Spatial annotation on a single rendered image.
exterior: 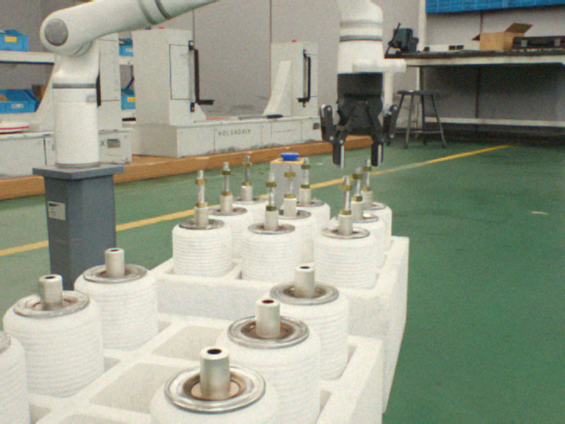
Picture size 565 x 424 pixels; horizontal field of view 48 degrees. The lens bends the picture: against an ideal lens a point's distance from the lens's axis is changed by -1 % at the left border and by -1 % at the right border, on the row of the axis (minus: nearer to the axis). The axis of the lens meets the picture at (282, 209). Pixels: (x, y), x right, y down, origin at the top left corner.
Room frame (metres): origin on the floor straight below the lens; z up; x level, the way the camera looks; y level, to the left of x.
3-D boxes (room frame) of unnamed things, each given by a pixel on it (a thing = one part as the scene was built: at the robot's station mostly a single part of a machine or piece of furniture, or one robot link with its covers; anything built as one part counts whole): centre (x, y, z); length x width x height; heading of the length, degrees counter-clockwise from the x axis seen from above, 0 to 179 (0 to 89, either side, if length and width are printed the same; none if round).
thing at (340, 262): (0.96, -0.10, 0.16); 0.10 x 0.10 x 0.18
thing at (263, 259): (0.99, 0.02, 0.16); 0.10 x 0.10 x 0.18
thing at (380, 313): (1.10, -0.01, 0.09); 0.39 x 0.39 x 0.18; 75
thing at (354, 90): (1.07, -0.13, 0.45); 0.08 x 0.08 x 0.09
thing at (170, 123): (4.39, 0.36, 0.45); 1.51 x 0.57 x 0.74; 143
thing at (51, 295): (0.63, 0.24, 0.26); 0.02 x 0.02 x 0.03
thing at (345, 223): (0.96, -0.10, 0.26); 0.02 x 0.02 x 0.03
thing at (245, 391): (0.44, 0.05, 0.25); 0.08 x 0.08 x 0.01
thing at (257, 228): (0.99, 0.02, 0.25); 0.08 x 0.08 x 0.01
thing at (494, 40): (5.45, -1.81, 0.87); 0.40 x 0.30 x 0.23; 39
